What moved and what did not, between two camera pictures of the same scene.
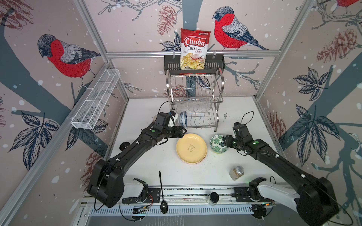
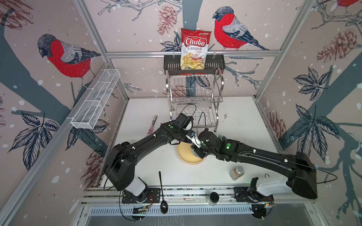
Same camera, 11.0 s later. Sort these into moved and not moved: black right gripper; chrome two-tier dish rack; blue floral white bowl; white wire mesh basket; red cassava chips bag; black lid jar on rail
Moved: black right gripper; blue floral white bowl
Not moved: chrome two-tier dish rack; black lid jar on rail; white wire mesh basket; red cassava chips bag
